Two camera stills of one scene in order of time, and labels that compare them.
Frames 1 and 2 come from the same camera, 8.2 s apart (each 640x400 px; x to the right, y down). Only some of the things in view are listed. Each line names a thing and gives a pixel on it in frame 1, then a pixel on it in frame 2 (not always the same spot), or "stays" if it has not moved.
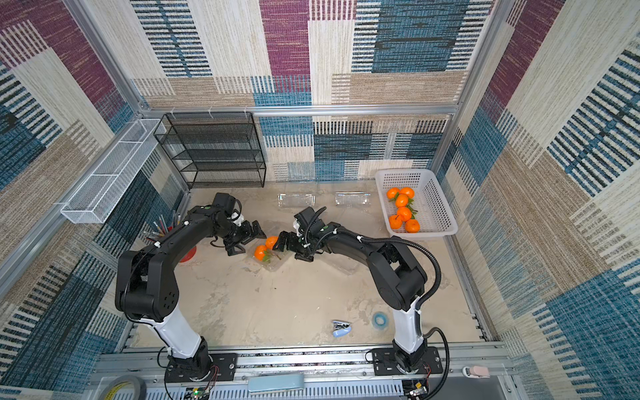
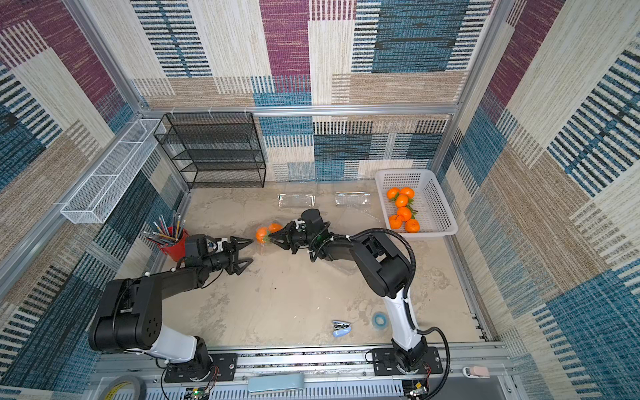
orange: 395,222 stays
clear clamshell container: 296,200 stays
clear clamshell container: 342,263 stays
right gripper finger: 303,257 → 286,245
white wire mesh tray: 97,196 stays
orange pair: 260,251 → 262,232
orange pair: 403,212 stays
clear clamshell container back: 352,199 stays
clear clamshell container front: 274,258 → 262,231
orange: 412,226 stays
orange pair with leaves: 392,192 stays
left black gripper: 250,236 → 236,268
